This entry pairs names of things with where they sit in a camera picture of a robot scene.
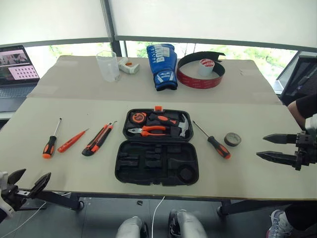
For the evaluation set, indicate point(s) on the person's black trouser leg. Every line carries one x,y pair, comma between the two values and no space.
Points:
302,218

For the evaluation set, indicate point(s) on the black plastic tool case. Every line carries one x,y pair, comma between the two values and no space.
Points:
128,171

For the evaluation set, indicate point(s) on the silver robot right leg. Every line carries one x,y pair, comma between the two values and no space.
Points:
188,224

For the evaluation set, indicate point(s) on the silver shaft screwdriver orange black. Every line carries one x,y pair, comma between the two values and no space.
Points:
49,147

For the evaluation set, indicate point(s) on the white roller blind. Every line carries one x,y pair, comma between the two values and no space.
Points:
49,17
210,17

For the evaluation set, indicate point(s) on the blue boxing glove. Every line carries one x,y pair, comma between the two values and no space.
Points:
162,64

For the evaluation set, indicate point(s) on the black monitor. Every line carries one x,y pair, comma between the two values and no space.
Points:
301,74

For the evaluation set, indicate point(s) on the silver robot left leg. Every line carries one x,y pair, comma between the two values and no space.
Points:
130,228

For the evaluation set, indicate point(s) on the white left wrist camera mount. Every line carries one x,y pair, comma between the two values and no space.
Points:
3,178

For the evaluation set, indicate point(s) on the grey window frame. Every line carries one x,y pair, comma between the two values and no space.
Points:
109,19

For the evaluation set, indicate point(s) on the open grey laptop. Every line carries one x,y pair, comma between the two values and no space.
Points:
15,74

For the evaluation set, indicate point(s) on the white device with orange button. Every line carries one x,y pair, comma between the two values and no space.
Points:
128,68

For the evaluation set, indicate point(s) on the orange test pen screwdriver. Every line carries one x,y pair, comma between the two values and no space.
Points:
70,142

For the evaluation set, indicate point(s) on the white tape roll red print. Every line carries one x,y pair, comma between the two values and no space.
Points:
205,69

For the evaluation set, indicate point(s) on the black electrical tape roll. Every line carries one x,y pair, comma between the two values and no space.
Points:
229,142

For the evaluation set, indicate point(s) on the clear plastic measuring cup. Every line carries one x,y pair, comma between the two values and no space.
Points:
107,68

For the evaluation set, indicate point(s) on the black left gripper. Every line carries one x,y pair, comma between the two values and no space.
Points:
16,196

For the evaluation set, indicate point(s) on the orange black utility knife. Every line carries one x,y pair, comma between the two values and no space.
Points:
95,142

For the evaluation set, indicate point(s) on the person's black sleeve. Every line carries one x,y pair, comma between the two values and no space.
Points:
308,105

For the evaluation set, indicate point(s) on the small black floor object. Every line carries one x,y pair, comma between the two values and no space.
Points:
140,202

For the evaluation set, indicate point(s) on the red and black belt loop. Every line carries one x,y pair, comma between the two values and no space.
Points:
195,80

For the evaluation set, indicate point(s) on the grey pink sneaker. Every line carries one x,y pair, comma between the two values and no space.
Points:
278,224

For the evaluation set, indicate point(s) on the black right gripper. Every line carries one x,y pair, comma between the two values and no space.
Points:
307,148

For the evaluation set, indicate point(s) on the person's bare forearm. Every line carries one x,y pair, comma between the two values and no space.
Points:
296,114

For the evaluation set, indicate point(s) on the orange black tape measure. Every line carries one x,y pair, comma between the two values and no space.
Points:
138,117

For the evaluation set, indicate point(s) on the silver robot leg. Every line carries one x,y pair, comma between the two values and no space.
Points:
130,228
188,224

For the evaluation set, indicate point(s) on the black metal table leg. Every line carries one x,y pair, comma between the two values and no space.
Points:
64,199
247,207

